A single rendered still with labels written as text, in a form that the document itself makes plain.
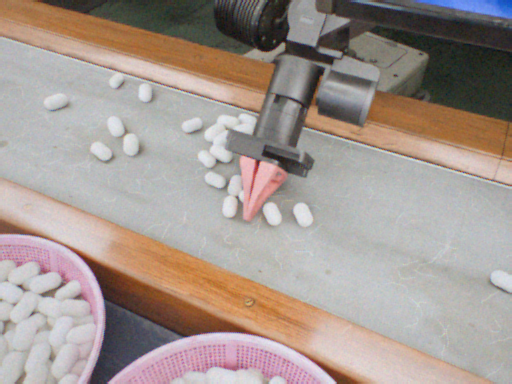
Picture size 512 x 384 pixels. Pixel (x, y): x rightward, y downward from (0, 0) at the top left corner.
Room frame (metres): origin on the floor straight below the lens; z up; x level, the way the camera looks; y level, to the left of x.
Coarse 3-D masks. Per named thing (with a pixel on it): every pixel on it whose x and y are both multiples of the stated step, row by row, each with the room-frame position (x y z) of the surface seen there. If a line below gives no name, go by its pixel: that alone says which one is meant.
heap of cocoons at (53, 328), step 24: (0, 264) 0.32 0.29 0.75; (24, 264) 0.32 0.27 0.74; (0, 288) 0.29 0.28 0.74; (24, 288) 0.30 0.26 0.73; (48, 288) 0.29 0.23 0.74; (72, 288) 0.29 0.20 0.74; (0, 312) 0.26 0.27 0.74; (24, 312) 0.26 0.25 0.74; (48, 312) 0.26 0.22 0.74; (72, 312) 0.26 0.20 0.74; (0, 336) 0.23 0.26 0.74; (24, 336) 0.23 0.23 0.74; (48, 336) 0.24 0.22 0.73; (72, 336) 0.23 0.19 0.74; (0, 360) 0.21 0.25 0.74; (24, 360) 0.21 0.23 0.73; (48, 360) 0.21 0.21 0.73; (72, 360) 0.21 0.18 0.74
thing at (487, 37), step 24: (336, 0) 0.31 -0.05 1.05; (360, 0) 0.31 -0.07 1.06; (384, 0) 0.30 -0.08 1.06; (408, 0) 0.30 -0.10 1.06; (432, 0) 0.29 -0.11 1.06; (456, 0) 0.29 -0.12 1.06; (480, 0) 0.28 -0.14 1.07; (504, 0) 0.28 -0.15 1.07; (384, 24) 0.30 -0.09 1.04; (408, 24) 0.29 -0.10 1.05; (432, 24) 0.28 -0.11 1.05; (456, 24) 0.28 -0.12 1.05; (480, 24) 0.27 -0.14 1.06; (504, 24) 0.27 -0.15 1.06; (504, 48) 0.27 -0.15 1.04
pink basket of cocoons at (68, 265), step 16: (0, 240) 0.34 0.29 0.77; (16, 240) 0.34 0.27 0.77; (32, 240) 0.34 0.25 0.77; (48, 240) 0.33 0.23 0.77; (0, 256) 0.33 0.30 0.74; (16, 256) 0.33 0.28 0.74; (32, 256) 0.33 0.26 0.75; (48, 256) 0.33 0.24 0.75; (64, 256) 0.32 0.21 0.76; (48, 272) 0.32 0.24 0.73; (64, 272) 0.31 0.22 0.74; (80, 272) 0.30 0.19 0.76; (96, 288) 0.27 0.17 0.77; (96, 304) 0.26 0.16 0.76; (96, 320) 0.25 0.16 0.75; (96, 336) 0.22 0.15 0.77; (96, 352) 0.20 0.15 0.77
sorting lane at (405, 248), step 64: (0, 64) 0.76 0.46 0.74; (64, 64) 0.76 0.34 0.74; (0, 128) 0.58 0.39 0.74; (64, 128) 0.58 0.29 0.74; (128, 128) 0.58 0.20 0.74; (64, 192) 0.44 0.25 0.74; (128, 192) 0.44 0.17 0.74; (192, 192) 0.44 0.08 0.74; (320, 192) 0.44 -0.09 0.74; (384, 192) 0.44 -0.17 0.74; (448, 192) 0.44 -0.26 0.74; (256, 256) 0.33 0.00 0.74; (320, 256) 0.33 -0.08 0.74; (384, 256) 0.33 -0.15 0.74; (448, 256) 0.33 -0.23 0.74; (384, 320) 0.25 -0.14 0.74; (448, 320) 0.25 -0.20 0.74
